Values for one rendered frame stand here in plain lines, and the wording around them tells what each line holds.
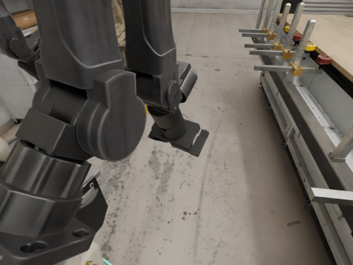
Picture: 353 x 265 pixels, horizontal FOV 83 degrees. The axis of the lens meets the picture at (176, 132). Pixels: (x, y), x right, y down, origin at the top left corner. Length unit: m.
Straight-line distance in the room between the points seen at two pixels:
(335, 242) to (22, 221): 1.51
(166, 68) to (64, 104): 0.15
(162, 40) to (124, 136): 0.14
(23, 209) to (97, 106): 0.10
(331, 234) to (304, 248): 0.19
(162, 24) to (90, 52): 0.12
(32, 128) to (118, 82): 0.10
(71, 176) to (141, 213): 1.36
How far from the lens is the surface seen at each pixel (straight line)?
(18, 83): 2.40
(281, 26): 2.05
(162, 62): 0.29
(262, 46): 2.02
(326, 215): 1.64
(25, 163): 0.22
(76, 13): 0.19
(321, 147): 1.17
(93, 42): 0.20
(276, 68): 1.56
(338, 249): 1.56
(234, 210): 1.61
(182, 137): 0.45
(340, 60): 1.67
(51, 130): 0.22
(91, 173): 0.46
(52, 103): 0.24
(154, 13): 0.28
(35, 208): 0.21
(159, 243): 1.47
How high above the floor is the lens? 1.38
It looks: 41 degrees down
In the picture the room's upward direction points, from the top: straight up
